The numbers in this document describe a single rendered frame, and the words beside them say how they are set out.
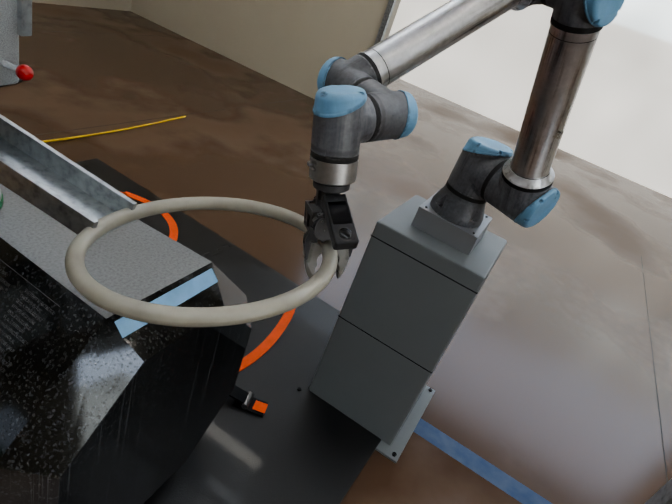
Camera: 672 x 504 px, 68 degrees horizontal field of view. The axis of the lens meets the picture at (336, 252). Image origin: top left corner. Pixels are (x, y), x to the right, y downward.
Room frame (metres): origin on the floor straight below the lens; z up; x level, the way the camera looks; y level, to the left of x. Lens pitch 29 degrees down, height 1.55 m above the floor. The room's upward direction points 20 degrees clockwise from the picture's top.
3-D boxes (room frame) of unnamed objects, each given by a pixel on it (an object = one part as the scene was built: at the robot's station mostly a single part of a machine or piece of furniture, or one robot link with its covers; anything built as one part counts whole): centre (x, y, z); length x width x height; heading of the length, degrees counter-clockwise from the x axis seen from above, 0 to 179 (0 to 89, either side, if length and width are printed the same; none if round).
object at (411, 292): (1.67, -0.35, 0.42); 0.50 x 0.50 x 0.85; 71
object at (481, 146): (1.66, -0.35, 1.11); 0.17 x 0.15 x 0.18; 49
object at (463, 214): (1.67, -0.35, 0.98); 0.19 x 0.19 x 0.10
